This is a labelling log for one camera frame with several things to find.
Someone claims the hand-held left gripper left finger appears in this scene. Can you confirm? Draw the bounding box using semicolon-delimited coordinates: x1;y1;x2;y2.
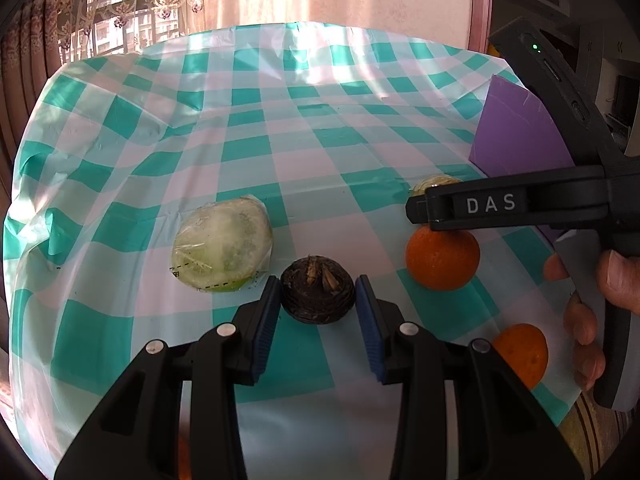
54;275;283;480

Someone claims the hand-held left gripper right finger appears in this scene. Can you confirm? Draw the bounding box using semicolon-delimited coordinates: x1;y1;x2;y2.
354;274;583;480

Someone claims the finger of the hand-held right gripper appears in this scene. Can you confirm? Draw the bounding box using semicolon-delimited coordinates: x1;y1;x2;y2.
405;165;609;233

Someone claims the dark water chestnut with sprout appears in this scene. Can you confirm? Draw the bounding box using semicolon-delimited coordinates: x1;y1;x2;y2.
280;255;357;326

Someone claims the purple cardboard box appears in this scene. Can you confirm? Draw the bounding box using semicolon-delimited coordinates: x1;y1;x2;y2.
469;75;576;248

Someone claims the plastic-wrapped green apple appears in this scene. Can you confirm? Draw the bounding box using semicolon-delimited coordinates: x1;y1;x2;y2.
171;198;275;293

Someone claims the small plastic-wrapped yellow-green apple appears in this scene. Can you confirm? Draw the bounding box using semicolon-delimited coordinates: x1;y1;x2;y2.
410;175;463;198

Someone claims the person's right hand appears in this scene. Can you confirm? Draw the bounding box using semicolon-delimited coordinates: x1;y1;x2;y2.
544;250;640;392

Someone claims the white cabinet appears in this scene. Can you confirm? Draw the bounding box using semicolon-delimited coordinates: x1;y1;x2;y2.
570;25;640;151

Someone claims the green white checked tablecloth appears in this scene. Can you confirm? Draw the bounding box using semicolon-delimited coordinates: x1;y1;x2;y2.
2;21;576;480

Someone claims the striped brown cloth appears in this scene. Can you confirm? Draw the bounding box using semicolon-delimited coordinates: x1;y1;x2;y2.
555;385;631;480

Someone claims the floral lace curtain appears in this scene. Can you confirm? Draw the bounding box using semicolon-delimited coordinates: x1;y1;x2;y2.
50;0;211;66

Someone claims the brown pleated curtain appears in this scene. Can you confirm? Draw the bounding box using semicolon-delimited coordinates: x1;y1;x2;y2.
0;0;66;176

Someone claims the pink door frame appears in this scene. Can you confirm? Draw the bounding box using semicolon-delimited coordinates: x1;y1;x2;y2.
467;0;496;53

